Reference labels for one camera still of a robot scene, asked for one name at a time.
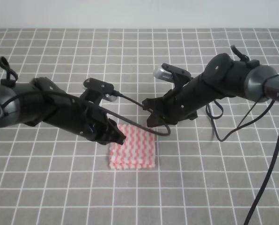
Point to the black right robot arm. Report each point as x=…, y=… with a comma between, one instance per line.
x=223, y=77

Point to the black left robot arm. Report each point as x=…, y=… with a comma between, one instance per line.
x=41, y=100

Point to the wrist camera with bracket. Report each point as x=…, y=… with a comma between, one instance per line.
x=169, y=73
x=96, y=90

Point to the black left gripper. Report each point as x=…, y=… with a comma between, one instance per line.
x=93, y=124

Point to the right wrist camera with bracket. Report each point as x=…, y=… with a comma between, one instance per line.
x=169, y=73

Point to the pink white wavy towel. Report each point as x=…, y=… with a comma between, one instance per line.
x=137, y=152

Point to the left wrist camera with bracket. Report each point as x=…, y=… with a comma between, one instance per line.
x=96, y=90

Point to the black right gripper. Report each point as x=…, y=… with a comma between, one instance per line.
x=176, y=108

